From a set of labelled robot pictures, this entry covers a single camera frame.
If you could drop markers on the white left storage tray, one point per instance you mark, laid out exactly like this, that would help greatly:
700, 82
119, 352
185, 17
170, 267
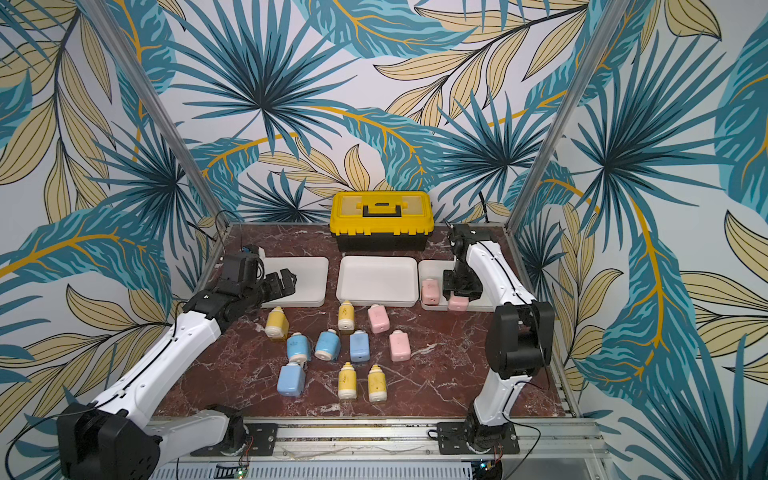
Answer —
312, 276

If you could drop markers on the white storage tray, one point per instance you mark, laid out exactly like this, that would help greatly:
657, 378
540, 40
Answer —
434, 269
387, 281
312, 276

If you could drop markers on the blue pencil sharpener bottom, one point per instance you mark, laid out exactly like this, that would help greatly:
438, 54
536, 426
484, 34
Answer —
291, 381

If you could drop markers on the yellow pencil sharpener far left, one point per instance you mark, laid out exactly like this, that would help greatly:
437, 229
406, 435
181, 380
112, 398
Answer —
277, 325

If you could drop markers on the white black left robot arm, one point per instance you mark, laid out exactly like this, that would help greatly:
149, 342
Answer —
111, 437

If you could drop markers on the yellow black toolbox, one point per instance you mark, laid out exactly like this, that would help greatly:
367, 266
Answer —
381, 221

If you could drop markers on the white right storage tray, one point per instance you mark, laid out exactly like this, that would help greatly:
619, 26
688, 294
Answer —
434, 269

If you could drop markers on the yellow pencil sharpener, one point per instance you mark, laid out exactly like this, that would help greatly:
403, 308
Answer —
377, 384
277, 325
346, 317
347, 383

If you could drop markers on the blue pencil sharpener right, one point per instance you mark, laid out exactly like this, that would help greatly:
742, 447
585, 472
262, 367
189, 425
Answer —
359, 347

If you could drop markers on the yellow pencil sharpener lower right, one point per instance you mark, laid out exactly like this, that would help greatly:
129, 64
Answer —
377, 384

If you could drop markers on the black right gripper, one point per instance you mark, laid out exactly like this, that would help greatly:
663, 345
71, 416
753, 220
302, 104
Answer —
461, 285

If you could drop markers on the blue pencil sharpener middle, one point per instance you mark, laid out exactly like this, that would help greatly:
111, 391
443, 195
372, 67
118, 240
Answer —
328, 346

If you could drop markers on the white middle storage tray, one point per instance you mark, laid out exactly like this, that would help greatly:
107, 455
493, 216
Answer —
387, 281

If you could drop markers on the yellow pencil sharpener lower left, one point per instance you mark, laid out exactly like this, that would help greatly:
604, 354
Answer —
347, 383

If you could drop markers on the blue pencil sharpener left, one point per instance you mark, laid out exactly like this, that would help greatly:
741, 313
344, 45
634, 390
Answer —
298, 349

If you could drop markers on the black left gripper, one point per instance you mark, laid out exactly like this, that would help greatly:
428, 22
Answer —
277, 289

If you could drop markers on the pink pencil sharpener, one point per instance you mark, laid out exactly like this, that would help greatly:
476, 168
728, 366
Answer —
458, 303
379, 319
431, 292
400, 348

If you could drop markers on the blue pencil sharpener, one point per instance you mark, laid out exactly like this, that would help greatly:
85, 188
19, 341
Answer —
291, 381
328, 346
359, 347
298, 349

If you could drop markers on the yellow pencil sharpener upper middle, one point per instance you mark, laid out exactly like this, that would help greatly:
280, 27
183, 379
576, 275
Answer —
346, 317

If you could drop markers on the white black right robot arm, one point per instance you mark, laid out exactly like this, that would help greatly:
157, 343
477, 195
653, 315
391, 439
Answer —
519, 340

